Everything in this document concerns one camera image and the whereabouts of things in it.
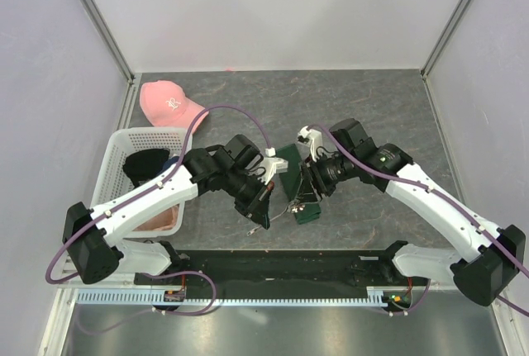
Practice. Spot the left aluminium frame post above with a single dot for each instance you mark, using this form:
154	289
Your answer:
108	39

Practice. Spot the silver spoon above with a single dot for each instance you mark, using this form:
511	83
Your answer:
273	219

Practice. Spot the right aluminium frame post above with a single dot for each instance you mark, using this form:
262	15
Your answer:
456	17

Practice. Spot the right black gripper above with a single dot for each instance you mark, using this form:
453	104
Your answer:
312	182

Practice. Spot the peach cloth in basket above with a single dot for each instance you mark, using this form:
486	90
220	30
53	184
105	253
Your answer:
166	220

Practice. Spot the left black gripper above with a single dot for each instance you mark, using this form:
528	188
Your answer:
258	207

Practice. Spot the black cloth in basket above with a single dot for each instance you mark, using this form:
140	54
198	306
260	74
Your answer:
144	165

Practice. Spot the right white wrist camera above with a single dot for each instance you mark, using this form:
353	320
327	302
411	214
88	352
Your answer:
312	140

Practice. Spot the navy blue cloth in basket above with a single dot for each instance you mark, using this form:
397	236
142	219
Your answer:
173	160

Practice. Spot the white perforated plastic basket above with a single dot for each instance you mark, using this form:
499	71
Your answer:
112	181

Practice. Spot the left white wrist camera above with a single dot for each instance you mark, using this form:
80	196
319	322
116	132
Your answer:
271	165

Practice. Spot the light blue slotted cable duct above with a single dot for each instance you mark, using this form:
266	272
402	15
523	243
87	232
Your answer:
151	297

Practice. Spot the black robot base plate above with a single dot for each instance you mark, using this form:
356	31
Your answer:
357	268

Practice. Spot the dark green cloth napkin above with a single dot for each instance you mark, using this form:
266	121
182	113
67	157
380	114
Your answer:
290	182

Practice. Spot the aluminium frame post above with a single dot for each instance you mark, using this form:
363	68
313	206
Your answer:
456	17
108	39

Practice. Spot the pink baseball cap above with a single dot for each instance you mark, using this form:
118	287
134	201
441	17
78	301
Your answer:
165	104

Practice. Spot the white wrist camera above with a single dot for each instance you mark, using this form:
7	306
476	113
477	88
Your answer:
271	165
312	140

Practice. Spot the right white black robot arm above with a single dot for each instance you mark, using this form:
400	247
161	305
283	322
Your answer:
483	257

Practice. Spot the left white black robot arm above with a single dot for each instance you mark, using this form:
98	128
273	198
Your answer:
94	238

